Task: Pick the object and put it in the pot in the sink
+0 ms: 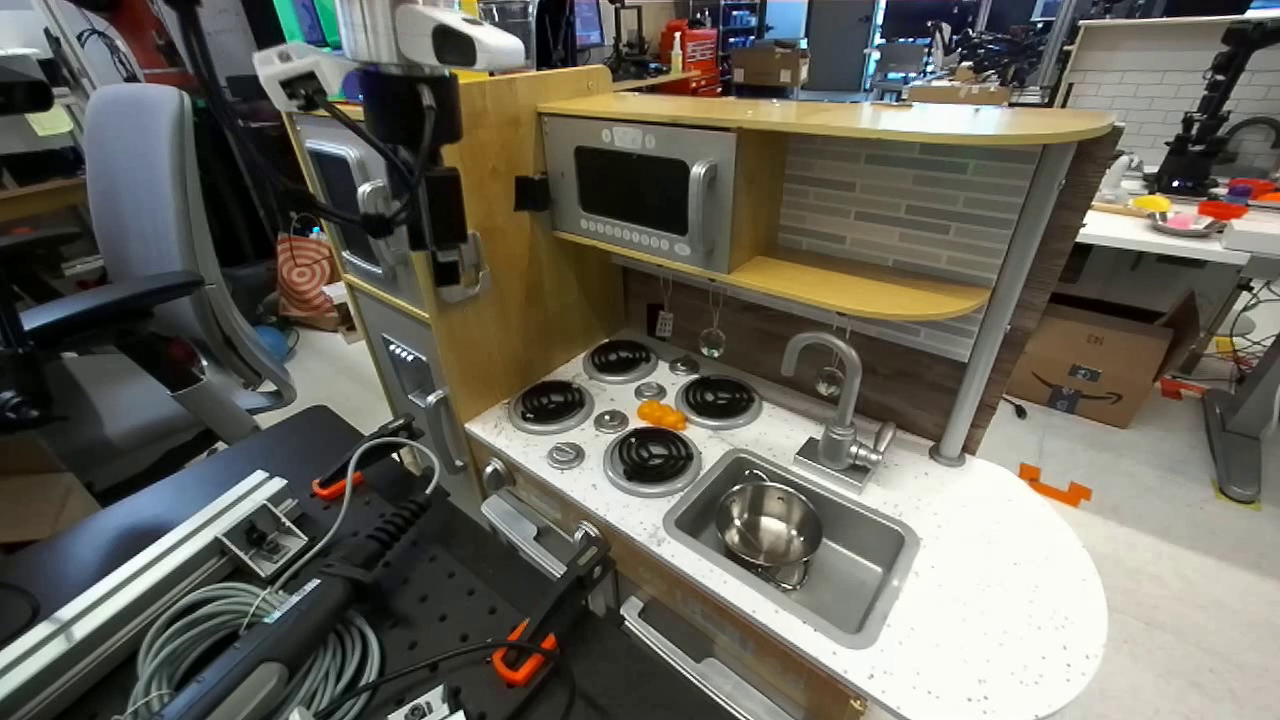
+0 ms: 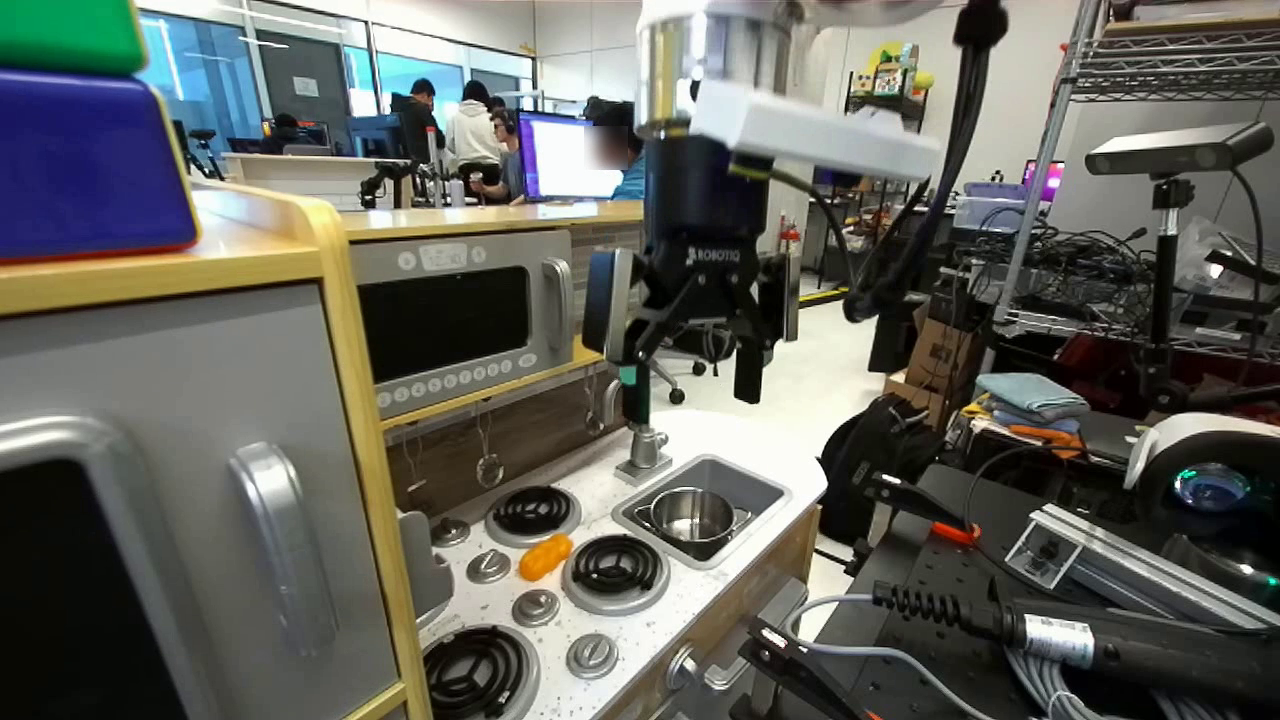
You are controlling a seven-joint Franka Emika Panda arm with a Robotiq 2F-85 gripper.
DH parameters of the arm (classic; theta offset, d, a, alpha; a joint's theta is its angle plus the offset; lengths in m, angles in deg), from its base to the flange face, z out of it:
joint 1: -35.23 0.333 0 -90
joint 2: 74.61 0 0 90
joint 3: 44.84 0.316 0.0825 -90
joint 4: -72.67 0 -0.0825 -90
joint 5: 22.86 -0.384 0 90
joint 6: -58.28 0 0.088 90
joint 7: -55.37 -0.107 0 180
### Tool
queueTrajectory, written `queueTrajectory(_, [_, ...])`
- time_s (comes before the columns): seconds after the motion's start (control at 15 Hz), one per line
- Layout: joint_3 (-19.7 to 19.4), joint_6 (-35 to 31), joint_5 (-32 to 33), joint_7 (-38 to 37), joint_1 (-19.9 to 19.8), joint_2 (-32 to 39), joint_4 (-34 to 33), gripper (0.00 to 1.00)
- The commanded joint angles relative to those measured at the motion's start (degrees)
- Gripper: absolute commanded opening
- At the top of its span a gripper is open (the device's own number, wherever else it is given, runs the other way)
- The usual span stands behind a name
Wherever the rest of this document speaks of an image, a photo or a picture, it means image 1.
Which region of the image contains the grey office chair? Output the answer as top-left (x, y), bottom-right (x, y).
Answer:
top-left (0, 79), bottom-right (299, 452)

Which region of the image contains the orange clamp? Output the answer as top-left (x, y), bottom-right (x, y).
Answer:
top-left (308, 463), bottom-right (369, 509)
top-left (487, 618), bottom-right (565, 690)

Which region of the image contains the white perforated panel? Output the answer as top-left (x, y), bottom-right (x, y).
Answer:
top-left (1065, 13), bottom-right (1280, 170)

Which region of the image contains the thin grey cable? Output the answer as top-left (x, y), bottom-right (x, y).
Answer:
top-left (308, 430), bottom-right (447, 590)

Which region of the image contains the silver metal bracket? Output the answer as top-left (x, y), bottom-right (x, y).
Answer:
top-left (214, 494), bottom-right (313, 581)

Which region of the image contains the black coil stove burner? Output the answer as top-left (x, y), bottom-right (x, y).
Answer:
top-left (671, 373), bottom-right (768, 430)
top-left (599, 423), bottom-right (708, 500)
top-left (581, 334), bottom-right (664, 387)
top-left (503, 377), bottom-right (599, 436)

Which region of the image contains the silver toy faucet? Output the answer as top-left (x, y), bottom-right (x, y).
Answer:
top-left (777, 327), bottom-right (898, 488)

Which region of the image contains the silver oven door handle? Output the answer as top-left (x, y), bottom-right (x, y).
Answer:
top-left (476, 488), bottom-right (597, 581)

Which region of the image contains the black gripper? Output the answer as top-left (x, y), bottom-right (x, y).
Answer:
top-left (399, 139), bottom-right (473, 293)

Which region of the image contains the wooden toy kitchen unit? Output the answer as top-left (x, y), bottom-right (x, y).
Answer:
top-left (283, 61), bottom-right (1125, 720)

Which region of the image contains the red patterned bag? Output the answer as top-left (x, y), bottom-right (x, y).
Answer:
top-left (270, 230), bottom-right (352, 333)

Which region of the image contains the brown cardboard box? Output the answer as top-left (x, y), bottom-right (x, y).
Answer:
top-left (1005, 293), bottom-right (1204, 430)

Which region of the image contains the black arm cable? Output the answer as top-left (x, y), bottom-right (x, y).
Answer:
top-left (278, 77), bottom-right (410, 230)

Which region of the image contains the steel sink basin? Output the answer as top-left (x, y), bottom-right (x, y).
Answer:
top-left (658, 446), bottom-right (922, 651)

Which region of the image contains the small black box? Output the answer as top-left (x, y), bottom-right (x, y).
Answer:
top-left (510, 170), bottom-right (556, 215)

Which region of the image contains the shiny steel pot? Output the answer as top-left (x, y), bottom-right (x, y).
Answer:
top-left (716, 475), bottom-right (827, 590)

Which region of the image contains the white work table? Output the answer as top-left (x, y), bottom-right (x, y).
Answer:
top-left (1073, 194), bottom-right (1280, 271)

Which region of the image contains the grey coiled cable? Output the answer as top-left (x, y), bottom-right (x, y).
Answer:
top-left (121, 576), bottom-right (388, 720)

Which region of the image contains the black articulated stand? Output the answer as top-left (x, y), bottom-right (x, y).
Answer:
top-left (1149, 14), bottom-right (1280, 201)

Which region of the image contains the grey desk leg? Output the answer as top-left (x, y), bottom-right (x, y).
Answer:
top-left (1199, 333), bottom-right (1280, 509)

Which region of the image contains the aluminium extrusion rail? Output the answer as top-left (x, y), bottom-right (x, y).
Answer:
top-left (0, 466), bottom-right (290, 716)

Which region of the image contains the silver toy microwave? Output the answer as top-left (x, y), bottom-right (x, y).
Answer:
top-left (538, 114), bottom-right (741, 274)

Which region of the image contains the small orange toy object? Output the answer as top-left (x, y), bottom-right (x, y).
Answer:
top-left (630, 395), bottom-right (697, 436)

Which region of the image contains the red toy item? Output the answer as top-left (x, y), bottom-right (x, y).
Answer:
top-left (1196, 192), bottom-right (1251, 228)

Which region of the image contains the black ribbed handle tool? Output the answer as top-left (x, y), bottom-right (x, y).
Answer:
top-left (156, 488), bottom-right (442, 720)

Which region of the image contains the orange plastic floor piece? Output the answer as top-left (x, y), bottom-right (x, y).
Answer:
top-left (1017, 460), bottom-right (1096, 513)

